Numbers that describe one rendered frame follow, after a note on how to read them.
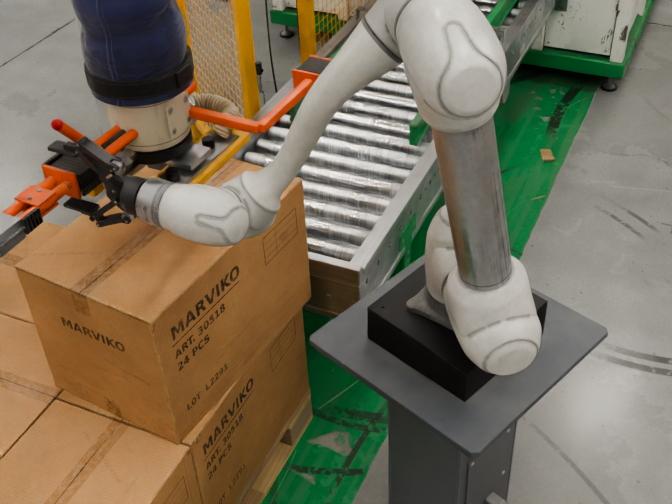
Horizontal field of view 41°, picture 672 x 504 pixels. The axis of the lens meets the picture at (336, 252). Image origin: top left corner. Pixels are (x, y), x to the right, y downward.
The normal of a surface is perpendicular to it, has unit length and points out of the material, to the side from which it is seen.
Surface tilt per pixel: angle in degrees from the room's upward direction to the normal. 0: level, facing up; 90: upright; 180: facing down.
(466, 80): 88
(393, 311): 4
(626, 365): 0
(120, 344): 90
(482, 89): 87
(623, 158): 0
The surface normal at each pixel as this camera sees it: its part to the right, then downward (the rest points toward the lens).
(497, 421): -0.04, -0.78
